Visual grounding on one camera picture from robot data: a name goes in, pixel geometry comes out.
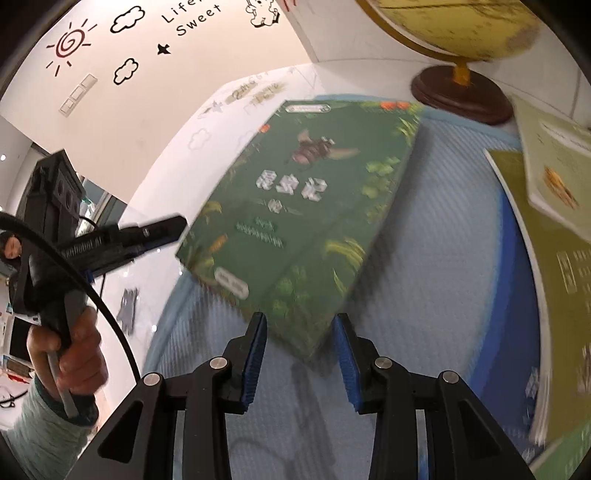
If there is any black desk sticker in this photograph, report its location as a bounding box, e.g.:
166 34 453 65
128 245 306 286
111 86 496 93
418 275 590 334
115 288 139 334

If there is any dark green insect book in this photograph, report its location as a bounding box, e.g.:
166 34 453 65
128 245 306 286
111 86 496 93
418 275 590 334
175 98 426 363

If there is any light blue quilted mat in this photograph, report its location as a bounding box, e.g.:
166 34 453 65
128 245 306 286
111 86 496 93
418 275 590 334
148 113 568 480

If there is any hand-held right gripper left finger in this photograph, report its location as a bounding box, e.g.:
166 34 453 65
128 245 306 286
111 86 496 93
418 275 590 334
74 311 269 480

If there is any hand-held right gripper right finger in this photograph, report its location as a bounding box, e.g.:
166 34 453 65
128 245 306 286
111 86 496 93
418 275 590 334
333 313 536 480

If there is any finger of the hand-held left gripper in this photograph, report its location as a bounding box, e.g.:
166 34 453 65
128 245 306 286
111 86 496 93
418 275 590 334
117 215 188 259

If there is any white wall switch panel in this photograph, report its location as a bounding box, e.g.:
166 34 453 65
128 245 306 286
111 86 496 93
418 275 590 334
59 73 99 117

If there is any yellow globe on wooden base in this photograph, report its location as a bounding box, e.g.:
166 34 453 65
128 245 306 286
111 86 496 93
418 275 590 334
358 0 541 126

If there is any thin black cable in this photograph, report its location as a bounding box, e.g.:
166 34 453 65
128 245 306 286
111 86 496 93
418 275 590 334
76 215 107 301

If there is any person's left hand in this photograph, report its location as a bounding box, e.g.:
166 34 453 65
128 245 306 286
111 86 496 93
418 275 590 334
27 305 109 398

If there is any thick black cable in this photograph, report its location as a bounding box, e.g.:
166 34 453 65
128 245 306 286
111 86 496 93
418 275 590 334
0 212 141 386

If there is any pale green thin book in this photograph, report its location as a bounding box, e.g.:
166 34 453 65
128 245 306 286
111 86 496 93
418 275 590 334
510 95 591 230

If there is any olive green book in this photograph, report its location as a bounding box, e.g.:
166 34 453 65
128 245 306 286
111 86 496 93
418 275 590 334
484 148 591 472

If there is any person's left forearm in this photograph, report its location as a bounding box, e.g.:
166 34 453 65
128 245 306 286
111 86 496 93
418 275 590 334
0 374 100 480

